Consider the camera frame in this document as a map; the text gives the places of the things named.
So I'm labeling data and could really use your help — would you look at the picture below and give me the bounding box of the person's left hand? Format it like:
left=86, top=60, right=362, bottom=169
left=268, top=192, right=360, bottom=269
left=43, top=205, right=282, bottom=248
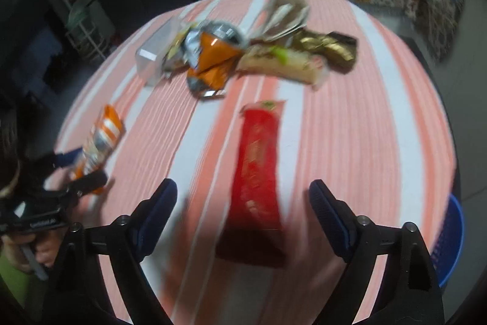
left=0, top=230, right=63, bottom=270

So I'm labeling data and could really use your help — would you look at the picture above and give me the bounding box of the orange white snack wrapper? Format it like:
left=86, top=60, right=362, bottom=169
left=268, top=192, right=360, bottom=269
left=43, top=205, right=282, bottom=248
left=70, top=104, right=126, bottom=196

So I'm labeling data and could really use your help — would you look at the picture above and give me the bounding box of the person's left forearm green sleeve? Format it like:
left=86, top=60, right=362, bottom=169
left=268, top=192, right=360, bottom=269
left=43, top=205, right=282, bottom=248
left=0, top=256, right=43, bottom=325

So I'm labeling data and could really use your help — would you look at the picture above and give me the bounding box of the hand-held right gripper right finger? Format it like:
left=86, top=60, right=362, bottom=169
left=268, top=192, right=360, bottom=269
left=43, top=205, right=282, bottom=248
left=309, top=179, right=446, bottom=325

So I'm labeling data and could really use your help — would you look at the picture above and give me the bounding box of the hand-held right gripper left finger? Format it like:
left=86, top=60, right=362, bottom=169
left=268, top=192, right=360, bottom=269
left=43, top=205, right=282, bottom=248
left=55, top=178, right=179, bottom=325

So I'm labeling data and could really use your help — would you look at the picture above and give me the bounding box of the pale snack packet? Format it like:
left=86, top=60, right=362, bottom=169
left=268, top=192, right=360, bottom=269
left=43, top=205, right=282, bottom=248
left=236, top=43, right=331, bottom=90

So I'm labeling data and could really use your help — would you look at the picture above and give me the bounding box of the orange silver foil wrapper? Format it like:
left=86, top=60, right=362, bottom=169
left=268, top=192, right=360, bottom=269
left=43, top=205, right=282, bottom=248
left=163, top=20, right=248, bottom=99

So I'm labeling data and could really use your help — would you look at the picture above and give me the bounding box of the round table, orange striped cloth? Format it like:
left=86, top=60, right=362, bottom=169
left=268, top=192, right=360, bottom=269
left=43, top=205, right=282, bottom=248
left=53, top=0, right=457, bottom=325

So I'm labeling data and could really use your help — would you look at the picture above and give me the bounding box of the white tiered rack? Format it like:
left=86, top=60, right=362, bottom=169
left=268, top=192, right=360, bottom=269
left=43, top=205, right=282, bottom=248
left=63, top=0, right=115, bottom=61

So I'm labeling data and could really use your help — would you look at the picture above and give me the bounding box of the clear plastic wrapper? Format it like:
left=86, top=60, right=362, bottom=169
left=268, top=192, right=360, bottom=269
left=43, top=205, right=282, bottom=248
left=136, top=16, right=191, bottom=87

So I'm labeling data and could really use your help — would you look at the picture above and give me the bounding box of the red packet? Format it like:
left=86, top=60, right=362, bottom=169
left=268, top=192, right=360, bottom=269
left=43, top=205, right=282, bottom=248
left=216, top=100, right=288, bottom=268

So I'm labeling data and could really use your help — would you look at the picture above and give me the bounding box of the gold foil wrapper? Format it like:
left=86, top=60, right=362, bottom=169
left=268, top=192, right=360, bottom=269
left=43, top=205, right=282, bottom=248
left=291, top=29, right=359, bottom=75

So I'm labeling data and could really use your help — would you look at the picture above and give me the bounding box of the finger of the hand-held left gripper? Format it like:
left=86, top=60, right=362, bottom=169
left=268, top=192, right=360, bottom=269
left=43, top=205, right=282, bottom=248
left=26, top=148, right=83, bottom=181
left=64, top=171, right=109, bottom=198

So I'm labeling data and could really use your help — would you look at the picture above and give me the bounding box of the blue plastic basket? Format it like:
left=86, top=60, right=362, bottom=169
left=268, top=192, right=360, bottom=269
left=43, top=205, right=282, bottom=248
left=430, top=193, right=465, bottom=288

